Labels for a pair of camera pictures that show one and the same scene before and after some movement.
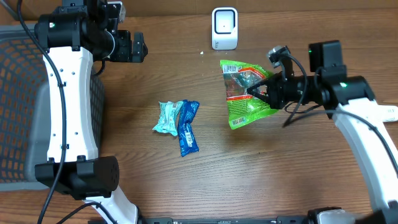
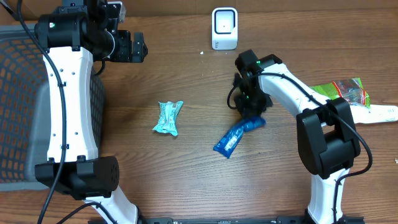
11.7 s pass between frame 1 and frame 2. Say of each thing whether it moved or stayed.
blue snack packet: moved
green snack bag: moved
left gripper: stayed
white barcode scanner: stayed
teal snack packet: stayed
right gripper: moved
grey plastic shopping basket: stayed
